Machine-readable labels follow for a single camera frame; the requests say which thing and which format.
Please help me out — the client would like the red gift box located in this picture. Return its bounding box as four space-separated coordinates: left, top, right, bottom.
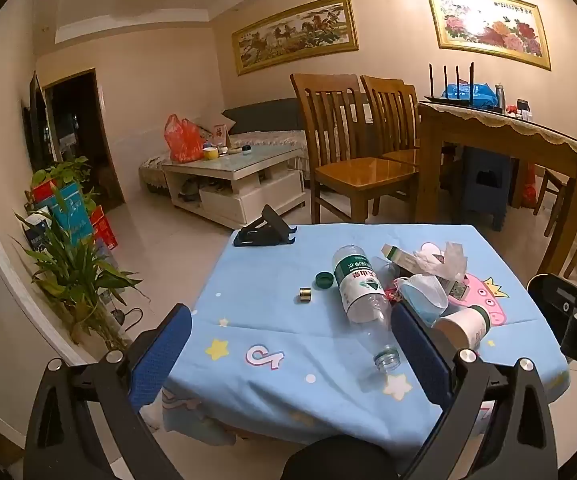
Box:
91 205 119 251

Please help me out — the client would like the black router with antennas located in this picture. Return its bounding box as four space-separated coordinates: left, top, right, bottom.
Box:
423 62 474 107

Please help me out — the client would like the framed flower painting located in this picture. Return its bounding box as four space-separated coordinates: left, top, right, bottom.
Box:
425 0 552 72

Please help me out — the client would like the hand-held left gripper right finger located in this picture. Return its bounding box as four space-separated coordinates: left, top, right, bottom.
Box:
392 302 559 480

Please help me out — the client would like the crumpled white tissue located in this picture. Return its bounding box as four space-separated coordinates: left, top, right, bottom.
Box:
413 241 469 281

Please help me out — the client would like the blue printed tablecloth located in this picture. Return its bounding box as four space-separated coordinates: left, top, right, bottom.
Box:
161 222 571 448

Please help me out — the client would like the green and white medicine box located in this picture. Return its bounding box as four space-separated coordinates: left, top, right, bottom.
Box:
381 243 421 273

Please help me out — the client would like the black television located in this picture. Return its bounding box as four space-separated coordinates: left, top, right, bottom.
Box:
22 72 52 171

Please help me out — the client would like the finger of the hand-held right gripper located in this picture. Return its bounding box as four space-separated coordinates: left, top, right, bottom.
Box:
527 272 577 326

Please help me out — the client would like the green bamboo plant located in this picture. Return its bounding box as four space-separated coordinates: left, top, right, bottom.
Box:
13 187 144 351

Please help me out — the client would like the lace table cover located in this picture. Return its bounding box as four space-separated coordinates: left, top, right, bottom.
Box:
421 100 577 158

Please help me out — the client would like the black phone stand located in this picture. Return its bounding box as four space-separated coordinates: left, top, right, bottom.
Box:
232 205 299 247

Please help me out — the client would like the blue gift box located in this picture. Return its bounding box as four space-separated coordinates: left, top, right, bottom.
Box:
48 182 95 243

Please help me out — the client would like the blue plastic stool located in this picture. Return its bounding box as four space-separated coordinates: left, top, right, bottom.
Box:
461 147 519 231

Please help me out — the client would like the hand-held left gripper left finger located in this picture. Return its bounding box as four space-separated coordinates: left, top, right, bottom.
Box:
23 304 192 480

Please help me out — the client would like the wooden dining table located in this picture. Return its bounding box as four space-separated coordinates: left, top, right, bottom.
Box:
418 101 577 276

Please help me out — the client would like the orange plastic bag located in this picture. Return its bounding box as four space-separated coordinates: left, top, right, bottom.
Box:
163 114 204 163

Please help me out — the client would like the white paper cup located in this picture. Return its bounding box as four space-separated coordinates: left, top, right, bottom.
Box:
432 306 492 352

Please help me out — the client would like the dark wooden doorway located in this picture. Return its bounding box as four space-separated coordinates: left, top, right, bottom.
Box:
43 68 126 211

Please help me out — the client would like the green pothos plant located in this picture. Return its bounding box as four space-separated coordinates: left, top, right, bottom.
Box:
26 156 99 211

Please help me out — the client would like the black cable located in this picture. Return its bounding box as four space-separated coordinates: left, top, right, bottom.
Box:
111 306 144 332

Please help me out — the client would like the blue face mask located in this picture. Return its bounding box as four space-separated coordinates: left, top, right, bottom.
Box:
397 274 450 326

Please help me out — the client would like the framed horse painting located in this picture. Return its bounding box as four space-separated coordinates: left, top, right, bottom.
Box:
232 0 360 76

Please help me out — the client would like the clear plastic bottle green label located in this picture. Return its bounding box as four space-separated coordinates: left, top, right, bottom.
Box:
333 245 401 373

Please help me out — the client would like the blue plastic bag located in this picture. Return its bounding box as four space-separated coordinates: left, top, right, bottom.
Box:
442 82 496 107

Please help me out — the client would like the white coffee table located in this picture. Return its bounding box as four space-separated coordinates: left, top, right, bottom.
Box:
161 145 308 230

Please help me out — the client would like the red bag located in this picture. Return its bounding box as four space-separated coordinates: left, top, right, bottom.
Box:
518 162 539 208

